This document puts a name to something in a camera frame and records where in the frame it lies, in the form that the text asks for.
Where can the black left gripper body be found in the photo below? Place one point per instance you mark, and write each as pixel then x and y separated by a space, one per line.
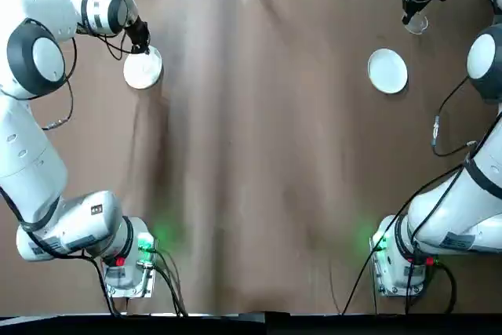
pixel 138 33

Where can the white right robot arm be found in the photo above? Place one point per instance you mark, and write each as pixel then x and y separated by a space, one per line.
pixel 451 213

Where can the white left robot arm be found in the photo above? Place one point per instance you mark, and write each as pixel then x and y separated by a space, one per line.
pixel 31 162

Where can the white round disc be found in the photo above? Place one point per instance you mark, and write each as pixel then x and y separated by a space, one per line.
pixel 139 76
pixel 387 72

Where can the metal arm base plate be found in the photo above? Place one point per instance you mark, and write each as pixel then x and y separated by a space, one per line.
pixel 149 286
pixel 382 288

